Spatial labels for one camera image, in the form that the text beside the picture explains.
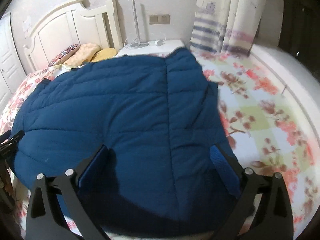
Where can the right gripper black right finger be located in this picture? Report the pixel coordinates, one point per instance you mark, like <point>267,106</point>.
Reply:
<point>273,218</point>

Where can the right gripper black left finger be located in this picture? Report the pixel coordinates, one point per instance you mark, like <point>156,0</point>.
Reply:
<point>45,219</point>

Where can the navy blue puffer jacket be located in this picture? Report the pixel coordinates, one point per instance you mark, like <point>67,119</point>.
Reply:
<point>158,118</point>

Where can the white wardrobe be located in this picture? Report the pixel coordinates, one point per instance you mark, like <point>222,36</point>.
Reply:
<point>12,72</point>

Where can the floral bed quilt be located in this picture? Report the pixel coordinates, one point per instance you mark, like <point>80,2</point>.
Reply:
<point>268,131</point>

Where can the embroidered round cushion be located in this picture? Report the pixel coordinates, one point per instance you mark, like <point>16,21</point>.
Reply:
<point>64,55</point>

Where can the beige patterned pillow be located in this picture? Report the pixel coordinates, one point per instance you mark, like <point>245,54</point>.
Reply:
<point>84,54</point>

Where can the yellow pillow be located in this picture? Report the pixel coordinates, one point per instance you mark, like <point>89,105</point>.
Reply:
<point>104,54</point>

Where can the white wooden headboard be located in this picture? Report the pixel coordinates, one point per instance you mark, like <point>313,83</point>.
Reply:
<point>72,23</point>

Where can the white window bench cabinet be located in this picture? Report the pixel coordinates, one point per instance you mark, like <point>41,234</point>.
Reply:
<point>295,76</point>

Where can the slim grey desk lamp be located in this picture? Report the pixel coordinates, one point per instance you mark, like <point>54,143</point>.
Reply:
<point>137,43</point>

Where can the white nightstand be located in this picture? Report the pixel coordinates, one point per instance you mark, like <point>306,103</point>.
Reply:
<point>166,47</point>

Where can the patterned sailboat curtain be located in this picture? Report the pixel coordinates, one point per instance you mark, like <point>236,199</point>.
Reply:
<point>226,26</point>

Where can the white charger with cable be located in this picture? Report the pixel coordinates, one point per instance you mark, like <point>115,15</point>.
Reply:
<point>158,42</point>

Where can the gold wall socket plate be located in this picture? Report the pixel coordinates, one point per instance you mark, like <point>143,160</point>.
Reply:
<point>159,19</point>

